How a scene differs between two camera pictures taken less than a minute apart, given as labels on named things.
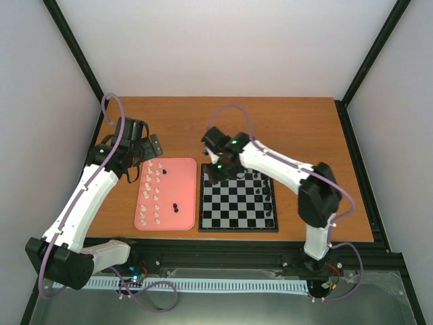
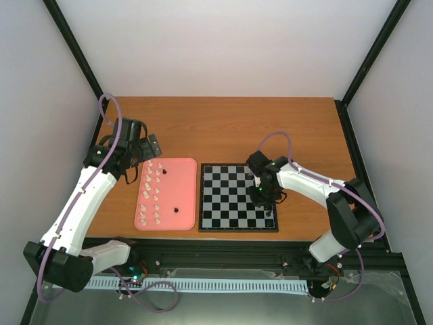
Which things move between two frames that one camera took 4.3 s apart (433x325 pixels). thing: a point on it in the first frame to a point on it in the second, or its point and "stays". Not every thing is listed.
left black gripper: x=150 y=152 stays
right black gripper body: x=222 y=173 to x=266 y=195
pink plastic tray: x=166 y=195 stays
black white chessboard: x=247 y=203 stays
